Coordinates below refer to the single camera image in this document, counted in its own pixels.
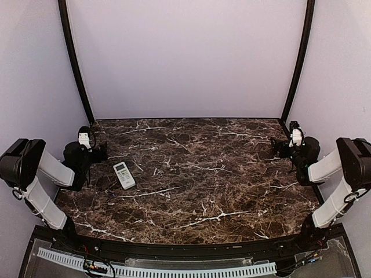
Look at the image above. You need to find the white remote control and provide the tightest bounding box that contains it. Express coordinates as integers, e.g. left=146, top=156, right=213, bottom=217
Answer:
left=113, top=162, right=136, bottom=190

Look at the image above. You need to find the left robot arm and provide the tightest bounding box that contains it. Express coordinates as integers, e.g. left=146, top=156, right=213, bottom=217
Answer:
left=1, top=138, right=108, bottom=253

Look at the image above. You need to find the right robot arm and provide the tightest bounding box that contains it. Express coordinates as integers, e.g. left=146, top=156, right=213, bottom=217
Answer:
left=271, top=137, right=370, bottom=251

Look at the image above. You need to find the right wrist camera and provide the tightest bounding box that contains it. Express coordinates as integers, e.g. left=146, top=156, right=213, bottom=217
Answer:
left=289, top=121, right=304, bottom=147

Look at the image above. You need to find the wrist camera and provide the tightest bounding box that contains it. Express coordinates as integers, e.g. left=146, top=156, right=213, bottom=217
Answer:
left=78, top=126, right=91, bottom=149
left=289, top=121, right=304, bottom=147

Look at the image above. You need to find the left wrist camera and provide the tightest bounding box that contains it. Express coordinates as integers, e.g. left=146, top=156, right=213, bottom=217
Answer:
left=78, top=126, right=91, bottom=149

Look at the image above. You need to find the black front rail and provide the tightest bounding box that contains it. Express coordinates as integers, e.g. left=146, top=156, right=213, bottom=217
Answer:
left=34, top=225, right=345, bottom=263

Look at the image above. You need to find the right black frame post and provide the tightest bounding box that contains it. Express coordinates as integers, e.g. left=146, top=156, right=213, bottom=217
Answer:
left=281, top=0, right=315, bottom=124

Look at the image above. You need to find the black frame post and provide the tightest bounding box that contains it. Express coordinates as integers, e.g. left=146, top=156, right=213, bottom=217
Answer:
left=57, top=0, right=95, bottom=125
left=281, top=0, right=315, bottom=124

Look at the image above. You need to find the left black frame post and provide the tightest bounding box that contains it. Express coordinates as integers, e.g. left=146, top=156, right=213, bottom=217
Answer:
left=57, top=0, right=95, bottom=125

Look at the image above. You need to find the white slotted cable duct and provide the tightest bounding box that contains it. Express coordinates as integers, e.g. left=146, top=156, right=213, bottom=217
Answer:
left=37, top=247, right=277, bottom=278

